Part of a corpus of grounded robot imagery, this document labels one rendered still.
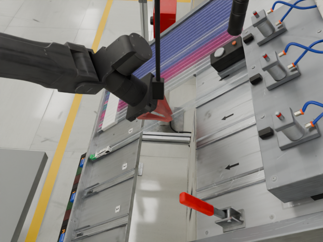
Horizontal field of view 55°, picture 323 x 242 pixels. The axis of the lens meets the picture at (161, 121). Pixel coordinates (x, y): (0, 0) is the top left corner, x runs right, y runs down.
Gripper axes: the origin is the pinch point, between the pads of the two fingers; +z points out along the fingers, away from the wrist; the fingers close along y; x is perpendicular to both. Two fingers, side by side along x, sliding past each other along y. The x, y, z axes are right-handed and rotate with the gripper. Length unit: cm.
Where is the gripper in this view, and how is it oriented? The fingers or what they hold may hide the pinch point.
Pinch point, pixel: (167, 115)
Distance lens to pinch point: 70.7
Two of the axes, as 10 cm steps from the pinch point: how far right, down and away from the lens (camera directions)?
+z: 7.0, 4.8, 5.2
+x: -7.1, 4.0, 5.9
